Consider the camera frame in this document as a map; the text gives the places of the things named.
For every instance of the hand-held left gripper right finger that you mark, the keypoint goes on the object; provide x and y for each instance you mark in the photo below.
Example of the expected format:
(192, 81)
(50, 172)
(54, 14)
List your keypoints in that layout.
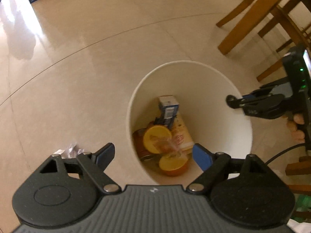
(201, 156)

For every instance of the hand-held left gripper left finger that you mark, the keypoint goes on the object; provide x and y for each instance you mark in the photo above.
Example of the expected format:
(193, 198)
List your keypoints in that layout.
(105, 155)

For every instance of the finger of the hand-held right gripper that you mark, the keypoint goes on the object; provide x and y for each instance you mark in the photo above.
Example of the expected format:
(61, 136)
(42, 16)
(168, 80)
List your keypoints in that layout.
(252, 109)
(267, 89)

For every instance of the clear plastic wrapper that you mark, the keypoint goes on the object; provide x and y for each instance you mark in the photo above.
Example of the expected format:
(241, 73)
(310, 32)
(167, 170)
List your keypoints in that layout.
(173, 146)

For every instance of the yellow printed cup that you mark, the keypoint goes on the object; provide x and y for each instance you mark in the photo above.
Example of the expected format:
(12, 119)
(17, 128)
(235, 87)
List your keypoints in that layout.
(184, 131)

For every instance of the orange round lid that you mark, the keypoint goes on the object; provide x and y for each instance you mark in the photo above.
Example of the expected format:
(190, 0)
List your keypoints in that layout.
(153, 138)

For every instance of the blue drink carton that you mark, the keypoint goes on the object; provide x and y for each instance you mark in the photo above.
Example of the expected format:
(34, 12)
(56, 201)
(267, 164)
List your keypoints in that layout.
(167, 111)

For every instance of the white plastic bin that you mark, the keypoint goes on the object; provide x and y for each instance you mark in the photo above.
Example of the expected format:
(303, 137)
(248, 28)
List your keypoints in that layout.
(194, 82)

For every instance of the person's right hand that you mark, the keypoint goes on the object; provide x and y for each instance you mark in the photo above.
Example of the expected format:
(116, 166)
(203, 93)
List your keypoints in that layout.
(296, 128)

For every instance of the wooden chair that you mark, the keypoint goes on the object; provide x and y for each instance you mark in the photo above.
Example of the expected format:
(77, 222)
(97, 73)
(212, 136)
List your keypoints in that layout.
(245, 26)
(269, 71)

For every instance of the crumpled silver wrapper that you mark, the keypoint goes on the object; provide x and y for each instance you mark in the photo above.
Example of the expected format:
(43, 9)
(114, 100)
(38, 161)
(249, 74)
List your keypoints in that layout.
(70, 150)

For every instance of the wooden furniture leg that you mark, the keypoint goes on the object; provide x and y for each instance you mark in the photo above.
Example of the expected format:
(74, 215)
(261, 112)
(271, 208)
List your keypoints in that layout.
(298, 167)

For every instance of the white cloth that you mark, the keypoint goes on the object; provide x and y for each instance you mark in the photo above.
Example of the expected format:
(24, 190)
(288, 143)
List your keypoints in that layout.
(301, 227)

